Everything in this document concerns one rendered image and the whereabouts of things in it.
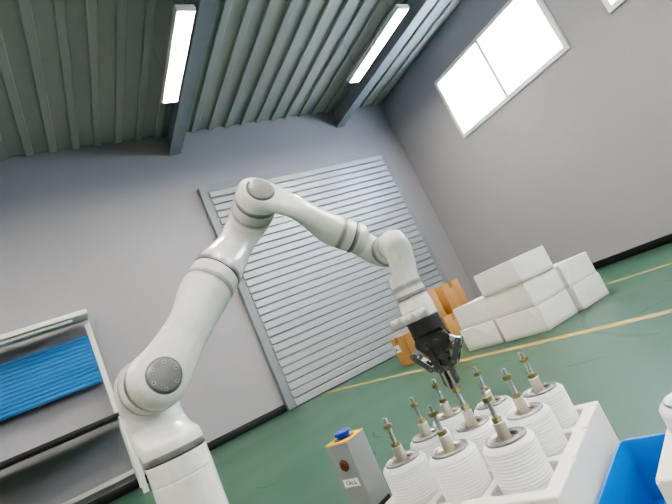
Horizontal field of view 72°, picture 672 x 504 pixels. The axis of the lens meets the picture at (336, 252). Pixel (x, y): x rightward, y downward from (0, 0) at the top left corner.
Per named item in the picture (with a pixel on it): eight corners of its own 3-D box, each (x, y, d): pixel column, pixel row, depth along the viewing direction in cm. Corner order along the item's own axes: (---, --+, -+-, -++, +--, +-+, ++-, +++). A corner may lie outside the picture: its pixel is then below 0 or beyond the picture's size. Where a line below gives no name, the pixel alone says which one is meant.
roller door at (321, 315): (289, 410, 560) (198, 186, 614) (286, 411, 571) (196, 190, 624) (467, 318, 723) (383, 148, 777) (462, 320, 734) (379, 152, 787)
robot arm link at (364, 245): (395, 247, 112) (342, 229, 109) (412, 234, 104) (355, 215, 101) (390, 273, 110) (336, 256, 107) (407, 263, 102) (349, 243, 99)
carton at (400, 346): (422, 355, 505) (410, 330, 510) (435, 352, 484) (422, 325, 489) (401, 366, 490) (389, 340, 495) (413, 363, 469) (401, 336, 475)
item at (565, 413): (601, 456, 100) (560, 377, 103) (608, 476, 91) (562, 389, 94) (557, 468, 104) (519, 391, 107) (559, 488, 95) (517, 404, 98)
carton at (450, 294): (470, 304, 483) (456, 278, 488) (453, 312, 472) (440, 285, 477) (452, 310, 509) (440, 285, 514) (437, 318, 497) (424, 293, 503)
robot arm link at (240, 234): (237, 200, 106) (186, 283, 89) (246, 171, 99) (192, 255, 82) (274, 217, 107) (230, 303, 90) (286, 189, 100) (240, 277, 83)
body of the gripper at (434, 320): (442, 305, 104) (461, 344, 102) (411, 318, 108) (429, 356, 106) (430, 311, 97) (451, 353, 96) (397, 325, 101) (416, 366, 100)
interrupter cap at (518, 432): (504, 451, 77) (502, 447, 77) (478, 448, 84) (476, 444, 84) (536, 430, 80) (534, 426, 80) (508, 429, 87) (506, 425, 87)
